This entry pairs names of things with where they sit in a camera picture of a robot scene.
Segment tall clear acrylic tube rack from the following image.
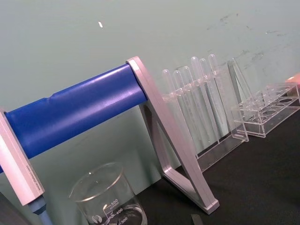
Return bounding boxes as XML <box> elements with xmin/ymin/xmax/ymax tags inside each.
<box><xmin>160</xmin><ymin>61</ymin><xmax>250</xmax><ymax>172</ymax></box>

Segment low clear acrylic tube rack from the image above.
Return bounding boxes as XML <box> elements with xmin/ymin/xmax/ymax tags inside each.
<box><xmin>230</xmin><ymin>82</ymin><xmax>300</xmax><ymax>138</ymax></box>

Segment blue pipette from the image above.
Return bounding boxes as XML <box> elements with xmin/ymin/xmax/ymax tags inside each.
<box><xmin>27</xmin><ymin>195</ymin><xmax>51</xmax><ymax>225</ymax></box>

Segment clear glass beaker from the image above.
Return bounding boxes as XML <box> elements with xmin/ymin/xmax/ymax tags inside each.
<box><xmin>68</xmin><ymin>161</ymin><xmax>148</xmax><ymax>225</ymax></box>

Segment black table cloth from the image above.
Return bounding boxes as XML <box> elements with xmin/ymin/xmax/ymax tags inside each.
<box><xmin>135</xmin><ymin>95</ymin><xmax>300</xmax><ymax>225</ymax></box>

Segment clear plastic test tube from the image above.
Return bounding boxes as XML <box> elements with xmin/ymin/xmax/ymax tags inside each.
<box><xmin>172</xmin><ymin>70</ymin><xmax>197</xmax><ymax>141</ymax></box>
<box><xmin>162</xmin><ymin>68</ymin><xmax>188</xmax><ymax>139</ymax></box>
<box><xmin>199</xmin><ymin>58</ymin><xmax>215</xmax><ymax>141</ymax></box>
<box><xmin>208</xmin><ymin>54</ymin><xmax>221</xmax><ymax>143</ymax></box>
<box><xmin>182</xmin><ymin>66</ymin><xmax>205</xmax><ymax>141</ymax></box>
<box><xmin>190</xmin><ymin>56</ymin><xmax>210</xmax><ymax>143</ymax></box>

